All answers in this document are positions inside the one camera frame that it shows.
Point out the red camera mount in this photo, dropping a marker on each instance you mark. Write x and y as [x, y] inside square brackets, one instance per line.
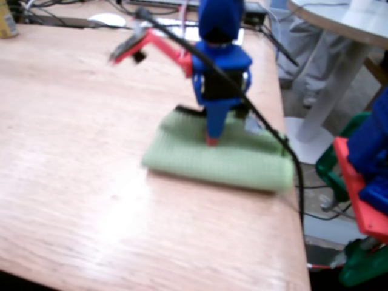
[169, 50]

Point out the yellow can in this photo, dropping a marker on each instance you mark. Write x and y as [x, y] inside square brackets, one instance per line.
[6, 21]

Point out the white computer mouse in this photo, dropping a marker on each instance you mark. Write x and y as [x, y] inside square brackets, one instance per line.
[107, 19]

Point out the green microfiber cloth black hem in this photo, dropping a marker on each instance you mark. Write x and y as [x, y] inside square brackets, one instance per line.
[212, 160]

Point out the black power adapter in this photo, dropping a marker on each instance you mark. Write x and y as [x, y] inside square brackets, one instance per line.
[254, 13]

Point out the green table clamp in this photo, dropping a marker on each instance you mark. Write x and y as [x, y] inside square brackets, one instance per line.
[360, 272]
[329, 172]

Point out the red robot base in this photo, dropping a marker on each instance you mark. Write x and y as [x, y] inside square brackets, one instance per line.
[354, 188]

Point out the white round pedestal table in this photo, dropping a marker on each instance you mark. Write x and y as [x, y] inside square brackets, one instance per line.
[330, 91]

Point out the white keyboard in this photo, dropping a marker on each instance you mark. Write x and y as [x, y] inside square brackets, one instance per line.
[189, 31]

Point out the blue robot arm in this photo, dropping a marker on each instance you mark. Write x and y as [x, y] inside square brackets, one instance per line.
[221, 15]

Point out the blue gripper black motor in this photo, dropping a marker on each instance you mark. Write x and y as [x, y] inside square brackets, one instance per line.
[219, 85]

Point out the grey duct tape piece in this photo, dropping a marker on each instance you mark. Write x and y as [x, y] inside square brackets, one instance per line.
[254, 125]

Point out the small wrist camera board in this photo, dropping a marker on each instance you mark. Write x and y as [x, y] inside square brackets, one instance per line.
[127, 45]

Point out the person in grey trousers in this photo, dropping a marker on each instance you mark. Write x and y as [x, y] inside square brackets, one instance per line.
[306, 51]

